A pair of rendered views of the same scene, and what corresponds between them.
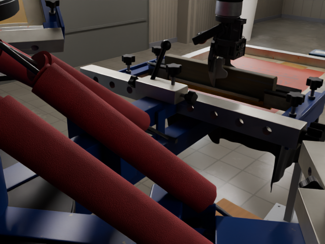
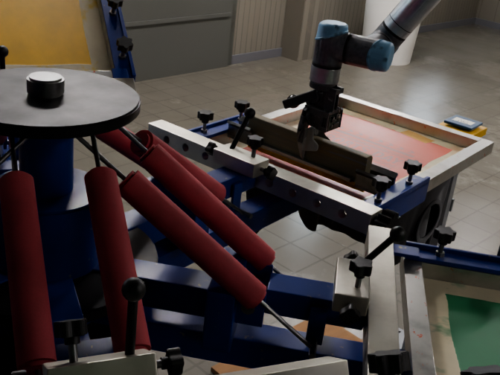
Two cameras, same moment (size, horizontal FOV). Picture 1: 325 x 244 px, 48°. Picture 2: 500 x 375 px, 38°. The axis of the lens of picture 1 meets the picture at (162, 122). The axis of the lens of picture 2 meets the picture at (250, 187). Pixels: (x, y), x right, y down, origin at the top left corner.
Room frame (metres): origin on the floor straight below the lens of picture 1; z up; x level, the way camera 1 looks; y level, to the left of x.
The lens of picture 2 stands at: (-0.71, -0.01, 1.71)
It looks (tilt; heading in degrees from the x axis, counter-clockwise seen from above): 25 degrees down; 0
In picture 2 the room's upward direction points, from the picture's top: 7 degrees clockwise
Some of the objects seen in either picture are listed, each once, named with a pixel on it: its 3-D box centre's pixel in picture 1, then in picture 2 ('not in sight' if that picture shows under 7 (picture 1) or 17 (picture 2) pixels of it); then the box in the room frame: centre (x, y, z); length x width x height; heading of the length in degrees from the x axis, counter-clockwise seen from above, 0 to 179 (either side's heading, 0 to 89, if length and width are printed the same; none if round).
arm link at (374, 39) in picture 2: not in sight; (370, 52); (1.06, -0.28, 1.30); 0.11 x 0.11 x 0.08; 68
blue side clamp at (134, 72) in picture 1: (143, 74); (222, 135); (1.25, 0.07, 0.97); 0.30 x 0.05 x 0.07; 144
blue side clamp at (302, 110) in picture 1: (300, 115); (391, 202); (0.92, -0.38, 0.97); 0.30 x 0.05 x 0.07; 144
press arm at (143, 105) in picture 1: (147, 112); (223, 183); (0.82, 0.04, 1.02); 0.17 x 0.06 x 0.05; 144
